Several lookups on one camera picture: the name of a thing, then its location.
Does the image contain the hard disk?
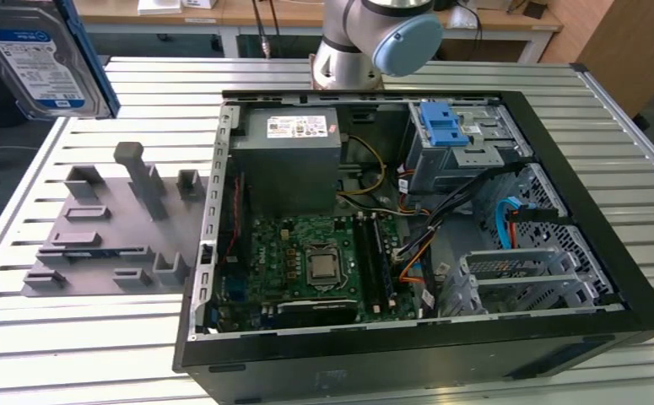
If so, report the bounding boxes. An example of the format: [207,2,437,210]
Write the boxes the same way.
[0,0,120,122]

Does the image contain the yellow wire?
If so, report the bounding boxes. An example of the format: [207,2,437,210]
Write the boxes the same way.
[340,134,389,197]

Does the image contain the blue plastic drive latch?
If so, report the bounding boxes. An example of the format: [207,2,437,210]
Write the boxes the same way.
[418,103,470,147]

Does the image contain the wooden cabinet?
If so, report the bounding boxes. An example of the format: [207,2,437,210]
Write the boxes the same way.
[539,0,654,119]

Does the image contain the black PC case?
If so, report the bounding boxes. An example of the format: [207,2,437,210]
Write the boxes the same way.
[171,88,654,405]

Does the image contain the green motherboard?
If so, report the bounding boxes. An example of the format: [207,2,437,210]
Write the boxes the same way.
[212,213,423,330]

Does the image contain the grey parts rack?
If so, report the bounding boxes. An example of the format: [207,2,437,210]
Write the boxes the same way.
[19,141,212,299]

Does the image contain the metal disk bay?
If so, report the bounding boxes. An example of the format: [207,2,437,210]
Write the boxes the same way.
[442,248,613,316]

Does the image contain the black wire bundle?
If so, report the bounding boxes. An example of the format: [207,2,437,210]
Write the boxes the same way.
[399,162,518,254]

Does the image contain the black graphics card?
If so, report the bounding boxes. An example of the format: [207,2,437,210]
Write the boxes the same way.
[275,297,359,328]

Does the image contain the blue data wire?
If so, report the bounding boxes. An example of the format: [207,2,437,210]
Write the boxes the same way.
[493,197,537,251]

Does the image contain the metal optical drive cage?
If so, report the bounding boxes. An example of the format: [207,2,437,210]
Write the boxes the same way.
[407,100,534,195]

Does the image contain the wooden desk white frame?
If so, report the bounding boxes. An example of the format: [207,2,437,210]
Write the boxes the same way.
[219,0,565,64]
[72,0,227,58]

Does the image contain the grey power supply unit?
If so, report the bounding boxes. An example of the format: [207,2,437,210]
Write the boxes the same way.
[230,105,343,219]

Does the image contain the white flat box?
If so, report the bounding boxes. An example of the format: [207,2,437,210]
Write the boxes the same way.
[136,0,184,16]

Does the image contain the silver CPU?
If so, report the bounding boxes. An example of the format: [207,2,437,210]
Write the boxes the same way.
[306,252,342,284]

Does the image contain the thin cable with silver plug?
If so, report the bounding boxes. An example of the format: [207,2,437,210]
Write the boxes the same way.
[251,0,275,60]

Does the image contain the black power wire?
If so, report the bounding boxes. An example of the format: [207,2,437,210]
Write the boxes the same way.
[503,210,574,228]

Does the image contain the dark RAM stick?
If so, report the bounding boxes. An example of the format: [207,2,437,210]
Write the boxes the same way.
[61,250,123,259]

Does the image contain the orange wire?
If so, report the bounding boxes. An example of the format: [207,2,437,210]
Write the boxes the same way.
[398,257,427,284]

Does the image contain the black RAM slot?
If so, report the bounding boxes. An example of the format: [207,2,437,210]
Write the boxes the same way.
[355,213,382,311]

